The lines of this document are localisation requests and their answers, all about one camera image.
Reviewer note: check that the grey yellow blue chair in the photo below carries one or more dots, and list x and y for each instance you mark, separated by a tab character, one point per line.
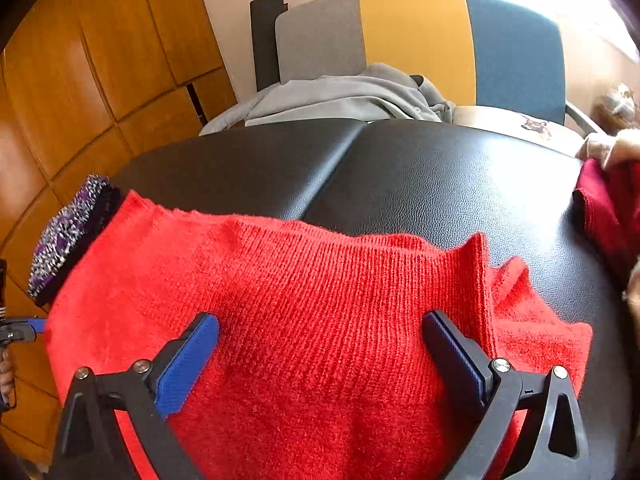
415	35

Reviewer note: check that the beige fluffy garment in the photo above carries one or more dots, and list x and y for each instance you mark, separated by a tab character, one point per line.
617	147

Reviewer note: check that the black rolled mat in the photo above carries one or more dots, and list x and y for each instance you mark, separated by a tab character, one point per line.
267	40

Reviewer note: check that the dark red garment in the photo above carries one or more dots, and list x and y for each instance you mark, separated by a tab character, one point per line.
612	210

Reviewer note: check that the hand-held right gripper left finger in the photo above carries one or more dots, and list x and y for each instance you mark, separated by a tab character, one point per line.
185	370

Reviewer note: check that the wooden wardrobe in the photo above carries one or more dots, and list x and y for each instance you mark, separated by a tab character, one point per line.
90	70

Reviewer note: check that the beige printed seat cushion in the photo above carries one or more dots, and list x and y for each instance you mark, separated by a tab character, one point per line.
505	120

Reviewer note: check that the purple speckled knit garment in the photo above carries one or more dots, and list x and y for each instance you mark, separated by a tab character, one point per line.
65	240

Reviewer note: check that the grey hoodie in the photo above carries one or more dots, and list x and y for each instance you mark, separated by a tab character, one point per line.
340	100

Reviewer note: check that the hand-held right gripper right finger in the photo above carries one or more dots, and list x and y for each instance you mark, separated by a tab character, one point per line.
457	360

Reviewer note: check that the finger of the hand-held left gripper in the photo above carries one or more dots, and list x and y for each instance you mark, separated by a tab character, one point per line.
22	329

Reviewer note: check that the red knit sweater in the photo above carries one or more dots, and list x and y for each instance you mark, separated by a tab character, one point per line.
310	300

